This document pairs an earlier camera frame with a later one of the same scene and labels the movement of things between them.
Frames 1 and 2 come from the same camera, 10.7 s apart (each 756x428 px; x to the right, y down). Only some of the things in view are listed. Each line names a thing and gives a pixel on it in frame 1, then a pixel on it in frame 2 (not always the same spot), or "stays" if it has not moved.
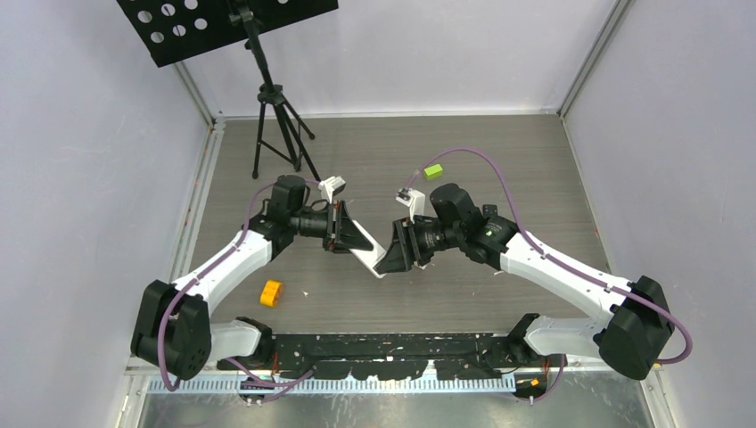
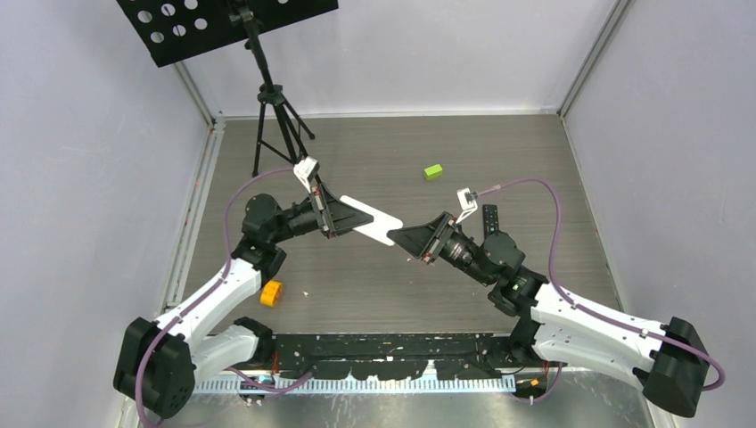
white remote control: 369,257 -> 379,226
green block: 434,171 stays
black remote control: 489,210 stays
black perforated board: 169,29 stays
